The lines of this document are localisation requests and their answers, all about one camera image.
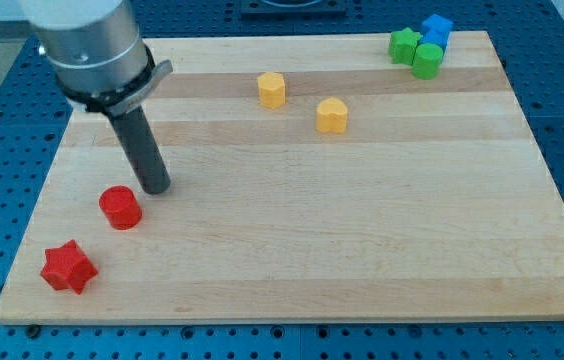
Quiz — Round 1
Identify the red cylinder block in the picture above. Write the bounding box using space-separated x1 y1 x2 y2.
98 185 143 230

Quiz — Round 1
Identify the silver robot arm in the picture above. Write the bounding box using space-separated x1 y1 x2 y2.
18 0 173 117

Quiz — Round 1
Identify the green star block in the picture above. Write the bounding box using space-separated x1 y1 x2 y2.
388 27 423 65

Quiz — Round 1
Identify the red star block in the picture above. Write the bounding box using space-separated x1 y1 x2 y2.
40 239 99 294

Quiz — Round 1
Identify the wooden board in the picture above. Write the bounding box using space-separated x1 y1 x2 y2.
0 31 564 326

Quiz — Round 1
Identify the yellow heart block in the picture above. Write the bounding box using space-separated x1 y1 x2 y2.
315 97 348 134

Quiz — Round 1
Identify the yellow hexagon block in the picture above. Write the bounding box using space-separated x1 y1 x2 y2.
257 72 286 109

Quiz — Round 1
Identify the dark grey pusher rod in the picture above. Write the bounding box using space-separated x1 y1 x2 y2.
108 107 171 195

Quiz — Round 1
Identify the green cylinder block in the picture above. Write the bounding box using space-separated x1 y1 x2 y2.
412 43 444 80

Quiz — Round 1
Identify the blue block behind green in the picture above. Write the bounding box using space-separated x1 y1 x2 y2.
419 29 449 52

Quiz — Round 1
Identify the blue cube block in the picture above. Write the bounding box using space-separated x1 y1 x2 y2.
421 14 454 35

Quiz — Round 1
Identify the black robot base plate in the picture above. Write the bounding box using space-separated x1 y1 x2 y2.
239 0 347 18

